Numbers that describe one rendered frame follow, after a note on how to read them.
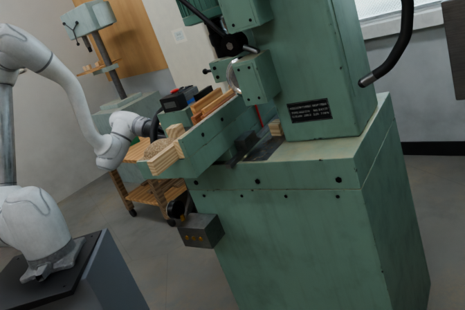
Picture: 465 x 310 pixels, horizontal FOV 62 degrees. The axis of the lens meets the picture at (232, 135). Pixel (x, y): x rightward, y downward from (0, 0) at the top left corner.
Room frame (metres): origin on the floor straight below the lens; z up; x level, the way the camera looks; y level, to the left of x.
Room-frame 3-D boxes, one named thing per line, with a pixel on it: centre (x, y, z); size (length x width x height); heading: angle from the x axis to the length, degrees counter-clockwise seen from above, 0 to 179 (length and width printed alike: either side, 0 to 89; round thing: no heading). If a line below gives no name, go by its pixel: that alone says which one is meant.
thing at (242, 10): (1.01, -0.14, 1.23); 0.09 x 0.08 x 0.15; 52
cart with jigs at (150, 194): (2.71, 0.54, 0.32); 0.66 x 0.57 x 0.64; 132
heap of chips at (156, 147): (1.07, 0.20, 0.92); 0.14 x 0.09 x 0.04; 52
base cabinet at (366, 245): (1.19, -0.16, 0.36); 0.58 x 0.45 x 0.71; 52
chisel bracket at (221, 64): (1.25, -0.08, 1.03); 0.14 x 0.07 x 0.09; 52
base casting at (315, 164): (1.18, -0.16, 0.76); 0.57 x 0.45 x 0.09; 52
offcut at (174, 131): (1.19, 0.16, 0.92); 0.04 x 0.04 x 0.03; 57
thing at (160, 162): (1.14, 0.03, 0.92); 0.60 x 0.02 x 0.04; 142
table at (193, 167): (1.28, 0.06, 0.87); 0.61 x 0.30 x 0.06; 142
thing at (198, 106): (1.24, 0.04, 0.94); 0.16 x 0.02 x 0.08; 142
